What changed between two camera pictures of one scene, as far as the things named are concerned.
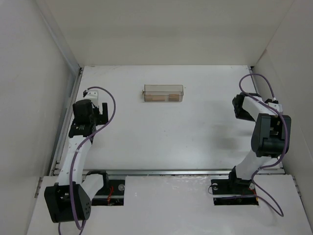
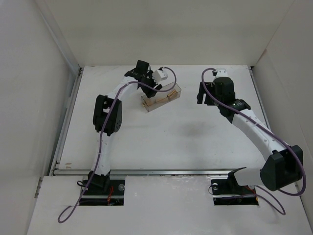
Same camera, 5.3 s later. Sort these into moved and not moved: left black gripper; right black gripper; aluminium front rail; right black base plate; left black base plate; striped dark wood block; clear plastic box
Moved: clear plastic box; left black gripper; striped dark wood block; right black gripper
Not moved: right black base plate; aluminium front rail; left black base plate
